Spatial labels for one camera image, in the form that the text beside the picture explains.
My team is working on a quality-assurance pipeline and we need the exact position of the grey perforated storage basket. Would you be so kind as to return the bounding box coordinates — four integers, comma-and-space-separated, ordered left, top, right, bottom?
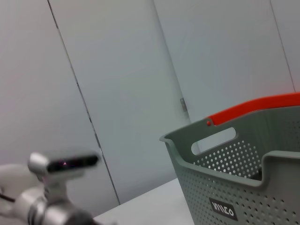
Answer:
158, 106, 300, 225

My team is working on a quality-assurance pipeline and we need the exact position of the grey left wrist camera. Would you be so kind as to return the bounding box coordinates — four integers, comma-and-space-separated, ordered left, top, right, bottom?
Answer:
27, 150, 99, 202

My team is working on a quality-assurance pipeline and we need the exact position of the orange basket carry handle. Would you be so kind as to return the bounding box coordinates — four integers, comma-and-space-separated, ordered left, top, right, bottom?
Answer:
203, 92, 300, 127

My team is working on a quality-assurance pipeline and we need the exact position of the braided left camera cable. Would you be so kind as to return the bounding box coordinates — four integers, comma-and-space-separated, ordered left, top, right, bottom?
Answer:
0, 193, 16, 203

